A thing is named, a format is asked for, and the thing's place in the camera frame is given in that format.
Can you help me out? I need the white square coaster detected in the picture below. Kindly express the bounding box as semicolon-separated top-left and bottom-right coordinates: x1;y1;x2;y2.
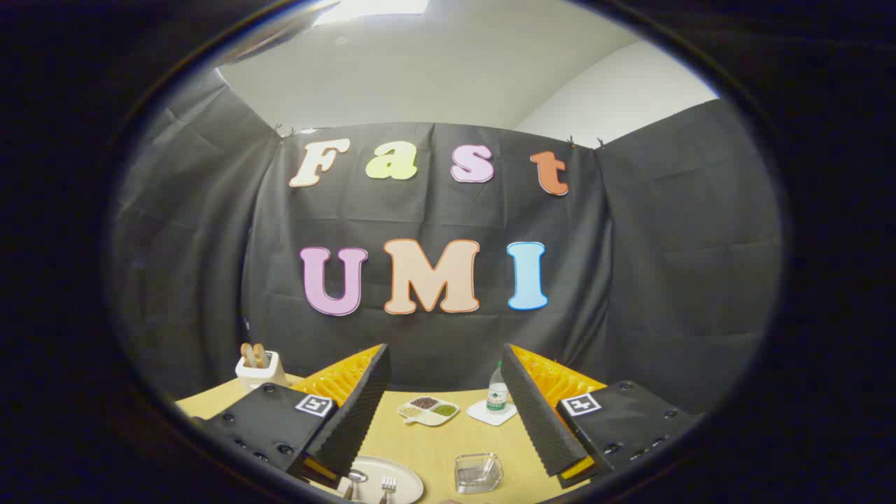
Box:
466;399;519;426

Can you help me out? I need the white divided grain dish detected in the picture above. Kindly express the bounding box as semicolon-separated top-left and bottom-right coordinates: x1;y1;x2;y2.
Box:
397;396;461;427

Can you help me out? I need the white toaster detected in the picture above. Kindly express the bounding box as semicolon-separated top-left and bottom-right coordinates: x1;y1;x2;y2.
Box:
235;350;289;391

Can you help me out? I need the white oval plate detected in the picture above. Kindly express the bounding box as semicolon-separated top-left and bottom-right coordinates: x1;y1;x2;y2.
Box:
336;456;425;504

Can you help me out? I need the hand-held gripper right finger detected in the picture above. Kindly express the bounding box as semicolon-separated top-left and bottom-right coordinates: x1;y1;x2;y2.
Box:
500;343;704;489

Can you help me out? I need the ceiling light panel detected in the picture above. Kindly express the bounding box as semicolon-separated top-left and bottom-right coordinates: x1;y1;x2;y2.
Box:
314;0;429;26

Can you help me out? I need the clear plastic water bottle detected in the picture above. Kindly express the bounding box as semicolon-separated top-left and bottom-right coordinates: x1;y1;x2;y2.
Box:
486;362;510;414

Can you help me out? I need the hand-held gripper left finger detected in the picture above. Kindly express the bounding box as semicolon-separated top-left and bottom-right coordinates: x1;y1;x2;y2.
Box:
189;343;393;491

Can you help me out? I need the square metal drain basket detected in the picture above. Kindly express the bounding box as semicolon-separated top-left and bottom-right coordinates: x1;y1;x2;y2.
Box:
454;453;504;495

